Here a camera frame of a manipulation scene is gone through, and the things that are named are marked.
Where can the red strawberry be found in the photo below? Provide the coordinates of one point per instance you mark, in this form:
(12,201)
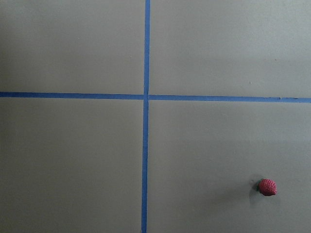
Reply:
(267,187)

